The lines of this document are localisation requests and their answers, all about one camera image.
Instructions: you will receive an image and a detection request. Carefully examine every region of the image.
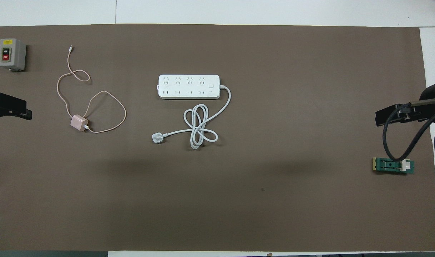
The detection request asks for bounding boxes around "white power strip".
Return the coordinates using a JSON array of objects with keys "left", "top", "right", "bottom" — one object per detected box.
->
[{"left": 157, "top": 74, "right": 221, "bottom": 100}]

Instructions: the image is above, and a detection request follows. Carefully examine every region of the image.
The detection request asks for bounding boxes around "grey on-off switch box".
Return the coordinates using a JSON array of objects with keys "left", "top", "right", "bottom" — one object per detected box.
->
[{"left": 0, "top": 38, "right": 27, "bottom": 72}]

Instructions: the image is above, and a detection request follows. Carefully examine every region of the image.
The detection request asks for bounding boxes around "white power cord with plug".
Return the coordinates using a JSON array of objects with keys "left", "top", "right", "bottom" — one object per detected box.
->
[{"left": 152, "top": 85, "right": 232, "bottom": 150}]

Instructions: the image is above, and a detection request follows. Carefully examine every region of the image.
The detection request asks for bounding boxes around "black cable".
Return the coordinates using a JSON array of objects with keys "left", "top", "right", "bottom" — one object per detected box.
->
[{"left": 382, "top": 103, "right": 435, "bottom": 162}]

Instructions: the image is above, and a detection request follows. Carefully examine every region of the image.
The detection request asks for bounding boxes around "green circuit board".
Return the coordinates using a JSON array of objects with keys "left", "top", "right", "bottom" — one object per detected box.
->
[{"left": 372, "top": 157, "right": 415, "bottom": 176}]

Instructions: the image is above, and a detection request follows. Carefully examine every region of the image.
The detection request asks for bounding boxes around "pink charger block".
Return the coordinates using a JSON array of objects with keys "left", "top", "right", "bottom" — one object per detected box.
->
[{"left": 70, "top": 114, "right": 90, "bottom": 132}]

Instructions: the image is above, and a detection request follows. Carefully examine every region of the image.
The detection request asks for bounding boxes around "pink charging cable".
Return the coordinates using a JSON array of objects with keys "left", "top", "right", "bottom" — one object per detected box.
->
[{"left": 57, "top": 45, "right": 127, "bottom": 134}]

